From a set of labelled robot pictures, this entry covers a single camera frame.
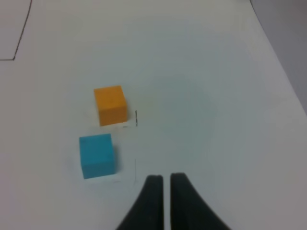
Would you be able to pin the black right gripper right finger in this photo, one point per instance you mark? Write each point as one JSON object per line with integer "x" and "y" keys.
{"x": 188, "y": 211}

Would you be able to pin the blue loose block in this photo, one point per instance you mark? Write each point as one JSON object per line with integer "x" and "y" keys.
{"x": 97, "y": 156}

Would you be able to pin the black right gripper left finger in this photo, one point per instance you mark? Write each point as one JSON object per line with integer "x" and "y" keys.
{"x": 147, "y": 213}

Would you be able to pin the orange block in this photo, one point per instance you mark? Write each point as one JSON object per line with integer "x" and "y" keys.
{"x": 111, "y": 105}

